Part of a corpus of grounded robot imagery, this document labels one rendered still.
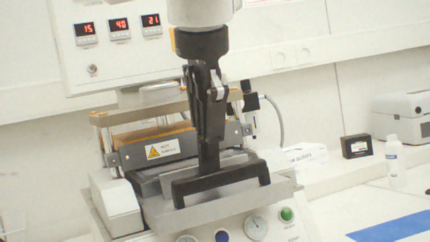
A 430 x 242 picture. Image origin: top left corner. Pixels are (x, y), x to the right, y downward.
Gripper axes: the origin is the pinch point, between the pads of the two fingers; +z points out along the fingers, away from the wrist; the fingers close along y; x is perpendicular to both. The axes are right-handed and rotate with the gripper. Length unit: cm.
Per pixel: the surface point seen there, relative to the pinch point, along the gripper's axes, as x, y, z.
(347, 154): 66, -49, 40
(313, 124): 66, -70, 38
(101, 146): -13.3, -27.4, 8.1
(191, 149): 0.7, -11.1, 4.3
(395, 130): 88, -52, 38
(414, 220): 48, -3, 30
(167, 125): -0.8, -20.5, 3.1
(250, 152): 11.0, -7.9, 5.9
